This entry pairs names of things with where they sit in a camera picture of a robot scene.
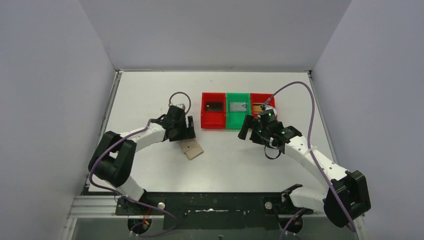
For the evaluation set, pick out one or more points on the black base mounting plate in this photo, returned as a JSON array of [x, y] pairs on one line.
[[204, 210]]

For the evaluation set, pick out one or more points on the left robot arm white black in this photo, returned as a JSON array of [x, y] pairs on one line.
[[111, 164]]

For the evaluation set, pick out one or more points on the gold credit card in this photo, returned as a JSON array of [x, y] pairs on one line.
[[259, 107]]

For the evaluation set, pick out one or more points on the silver credit card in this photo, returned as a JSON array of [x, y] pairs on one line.
[[238, 107]]

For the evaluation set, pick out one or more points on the right red plastic bin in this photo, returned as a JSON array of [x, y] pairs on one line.
[[261, 98]]

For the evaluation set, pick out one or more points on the red plastic bin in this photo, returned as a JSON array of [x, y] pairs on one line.
[[213, 120], [261, 98]]

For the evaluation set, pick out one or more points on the black credit card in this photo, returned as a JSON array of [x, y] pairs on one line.
[[213, 106]]

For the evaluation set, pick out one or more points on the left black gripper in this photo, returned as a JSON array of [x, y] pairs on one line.
[[185, 129]]

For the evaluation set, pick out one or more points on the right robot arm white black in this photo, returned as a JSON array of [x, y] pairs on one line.
[[345, 196]]

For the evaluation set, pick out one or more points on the left red plastic bin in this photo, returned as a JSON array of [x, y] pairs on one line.
[[213, 120]]

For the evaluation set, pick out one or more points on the green plastic bin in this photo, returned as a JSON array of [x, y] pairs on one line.
[[235, 120]]

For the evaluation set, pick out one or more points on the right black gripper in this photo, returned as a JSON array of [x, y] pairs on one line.
[[253, 123]]

